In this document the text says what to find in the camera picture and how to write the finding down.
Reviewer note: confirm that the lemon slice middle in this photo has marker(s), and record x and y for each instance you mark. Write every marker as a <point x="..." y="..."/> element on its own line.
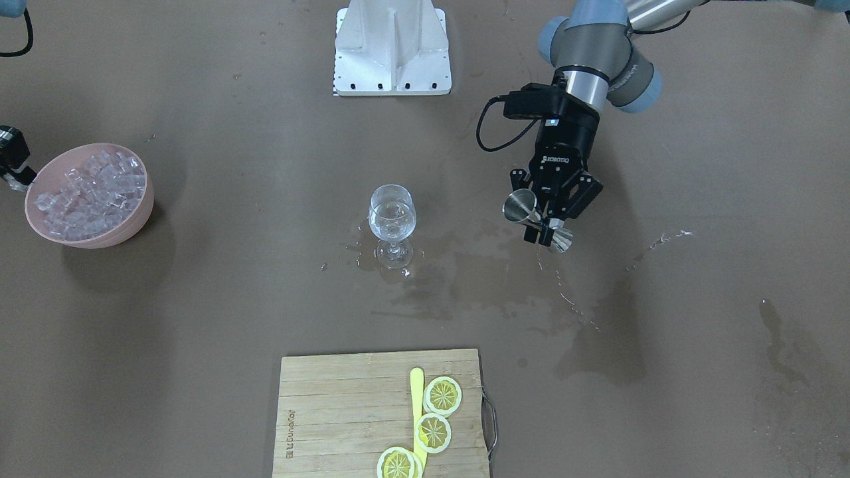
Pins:
<point x="432" y="433"/>

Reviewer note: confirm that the lemon slice upper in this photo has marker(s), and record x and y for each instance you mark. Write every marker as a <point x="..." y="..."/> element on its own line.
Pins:
<point x="442" y="396"/>

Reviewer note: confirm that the lemon slice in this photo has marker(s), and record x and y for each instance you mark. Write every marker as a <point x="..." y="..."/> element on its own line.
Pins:
<point x="442" y="396"/>
<point x="398" y="462"/>
<point x="432" y="433"/>

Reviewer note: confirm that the steel double jigger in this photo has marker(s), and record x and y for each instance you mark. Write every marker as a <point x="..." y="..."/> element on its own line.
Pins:
<point x="521" y="207"/>

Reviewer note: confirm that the clear wine glass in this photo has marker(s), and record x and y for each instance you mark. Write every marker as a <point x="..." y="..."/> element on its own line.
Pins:
<point x="392" y="219"/>

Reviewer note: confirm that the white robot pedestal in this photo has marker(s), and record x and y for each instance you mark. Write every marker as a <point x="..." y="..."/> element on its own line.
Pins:
<point x="391" y="48"/>

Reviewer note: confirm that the pink bowl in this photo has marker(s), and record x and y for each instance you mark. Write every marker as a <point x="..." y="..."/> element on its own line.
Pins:
<point x="50" y="177"/>

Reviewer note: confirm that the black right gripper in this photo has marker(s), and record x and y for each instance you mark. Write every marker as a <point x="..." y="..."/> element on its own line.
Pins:
<point x="13" y="154"/>

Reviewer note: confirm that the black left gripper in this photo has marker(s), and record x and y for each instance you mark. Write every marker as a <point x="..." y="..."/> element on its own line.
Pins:
<point x="566" y="149"/>

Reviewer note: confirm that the lemon slice lower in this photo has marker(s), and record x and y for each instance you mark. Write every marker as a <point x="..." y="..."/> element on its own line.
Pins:
<point x="398" y="462"/>

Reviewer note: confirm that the yellow plastic knife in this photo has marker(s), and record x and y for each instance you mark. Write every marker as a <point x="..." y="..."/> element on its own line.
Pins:
<point x="416" y="381"/>

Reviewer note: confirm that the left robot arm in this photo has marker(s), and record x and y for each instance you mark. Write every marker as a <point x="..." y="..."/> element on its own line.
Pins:
<point x="595" y="63"/>

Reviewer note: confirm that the clear ice cubes pile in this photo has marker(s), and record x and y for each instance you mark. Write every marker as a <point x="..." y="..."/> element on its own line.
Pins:
<point x="93" y="199"/>

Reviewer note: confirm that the bamboo cutting board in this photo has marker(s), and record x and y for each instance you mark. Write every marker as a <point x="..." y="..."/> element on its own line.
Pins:
<point x="337" y="414"/>

